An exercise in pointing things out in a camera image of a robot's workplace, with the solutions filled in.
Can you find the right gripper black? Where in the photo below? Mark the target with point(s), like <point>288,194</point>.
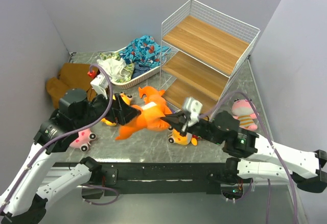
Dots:
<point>178,121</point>

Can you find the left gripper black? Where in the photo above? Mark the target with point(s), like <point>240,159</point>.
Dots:
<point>120,112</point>

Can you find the yellow frog plush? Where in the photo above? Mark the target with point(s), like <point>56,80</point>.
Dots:
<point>127,99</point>
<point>176,138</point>

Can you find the large orange shark plush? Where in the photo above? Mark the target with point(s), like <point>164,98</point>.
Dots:
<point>150,118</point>

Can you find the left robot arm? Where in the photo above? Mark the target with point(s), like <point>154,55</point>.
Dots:
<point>26,200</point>

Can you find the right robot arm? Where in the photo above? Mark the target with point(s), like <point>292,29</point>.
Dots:
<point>252,155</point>

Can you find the white laundry basket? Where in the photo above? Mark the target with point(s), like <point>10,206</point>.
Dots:
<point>134,81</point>

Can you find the white green cloth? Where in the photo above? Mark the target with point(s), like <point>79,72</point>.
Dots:
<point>116,67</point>

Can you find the pink frog plush left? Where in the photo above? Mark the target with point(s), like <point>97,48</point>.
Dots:
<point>83,140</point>

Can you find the pink frog plush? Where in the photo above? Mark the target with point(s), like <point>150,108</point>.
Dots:
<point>83,140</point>
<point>242,111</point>

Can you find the brown garment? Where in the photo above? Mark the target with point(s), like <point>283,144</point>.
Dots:
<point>71,75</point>

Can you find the pink frog plush right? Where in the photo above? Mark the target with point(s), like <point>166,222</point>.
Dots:
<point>242,111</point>

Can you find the blue patterned cloth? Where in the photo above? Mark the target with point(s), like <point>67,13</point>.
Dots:
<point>144,53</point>

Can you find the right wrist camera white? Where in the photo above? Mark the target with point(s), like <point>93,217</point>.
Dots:
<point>192,107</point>

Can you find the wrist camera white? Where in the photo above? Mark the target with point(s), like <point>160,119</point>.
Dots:
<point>99,83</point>
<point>192,107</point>

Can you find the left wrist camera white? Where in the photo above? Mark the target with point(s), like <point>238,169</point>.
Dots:
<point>99,83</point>

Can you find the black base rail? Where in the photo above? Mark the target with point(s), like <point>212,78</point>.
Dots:
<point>156,178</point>

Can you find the white wire wooden shelf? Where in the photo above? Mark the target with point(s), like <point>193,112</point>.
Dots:
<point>206,48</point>

